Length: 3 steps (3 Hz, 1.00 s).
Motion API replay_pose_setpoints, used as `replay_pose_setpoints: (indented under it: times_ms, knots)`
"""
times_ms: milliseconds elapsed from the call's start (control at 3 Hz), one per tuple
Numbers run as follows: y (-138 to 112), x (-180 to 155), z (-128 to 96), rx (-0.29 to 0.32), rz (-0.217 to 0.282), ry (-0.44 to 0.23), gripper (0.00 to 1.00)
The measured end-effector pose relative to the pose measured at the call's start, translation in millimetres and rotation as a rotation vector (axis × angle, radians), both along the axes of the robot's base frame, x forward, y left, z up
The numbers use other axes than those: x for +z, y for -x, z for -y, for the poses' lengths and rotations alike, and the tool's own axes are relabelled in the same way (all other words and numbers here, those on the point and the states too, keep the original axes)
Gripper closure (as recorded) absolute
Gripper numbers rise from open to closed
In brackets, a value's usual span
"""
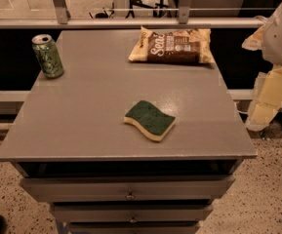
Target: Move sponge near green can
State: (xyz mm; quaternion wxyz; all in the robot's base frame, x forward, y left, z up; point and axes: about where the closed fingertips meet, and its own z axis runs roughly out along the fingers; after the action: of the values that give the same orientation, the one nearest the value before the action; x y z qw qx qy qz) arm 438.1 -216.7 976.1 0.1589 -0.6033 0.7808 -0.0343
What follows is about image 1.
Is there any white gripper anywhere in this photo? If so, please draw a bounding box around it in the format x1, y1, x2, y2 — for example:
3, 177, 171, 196
242, 3, 282, 132

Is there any green and yellow sponge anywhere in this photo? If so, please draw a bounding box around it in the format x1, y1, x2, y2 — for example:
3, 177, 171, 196
124, 100, 176, 142

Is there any green soda can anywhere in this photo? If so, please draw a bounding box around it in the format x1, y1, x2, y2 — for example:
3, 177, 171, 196
32, 34, 63, 79

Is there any brown chip bag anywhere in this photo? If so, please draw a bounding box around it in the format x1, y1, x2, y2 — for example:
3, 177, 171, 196
129, 27, 215, 64

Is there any top grey drawer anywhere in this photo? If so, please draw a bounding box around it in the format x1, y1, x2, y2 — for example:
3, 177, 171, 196
20, 175, 235, 203

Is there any grey drawer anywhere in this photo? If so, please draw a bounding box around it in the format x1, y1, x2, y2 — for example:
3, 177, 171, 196
51, 202, 213, 223
20, 175, 235, 203
69, 222, 200, 234

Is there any metal railing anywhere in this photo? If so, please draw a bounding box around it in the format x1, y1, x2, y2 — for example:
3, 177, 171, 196
0, 0, 264, 29

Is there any grey drawer cabinet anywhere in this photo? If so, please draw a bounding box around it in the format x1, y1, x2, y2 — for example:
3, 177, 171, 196
0, 30, 256, 234

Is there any middle grey drawer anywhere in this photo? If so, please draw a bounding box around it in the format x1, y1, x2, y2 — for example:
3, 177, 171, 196
51, 202, 213, 223

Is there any bottom grey drawer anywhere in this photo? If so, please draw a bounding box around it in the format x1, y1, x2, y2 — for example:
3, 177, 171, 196
69, 222, 200, 234

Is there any white cable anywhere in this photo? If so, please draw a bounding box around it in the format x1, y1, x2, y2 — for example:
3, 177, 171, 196
236, 100, 250, 116

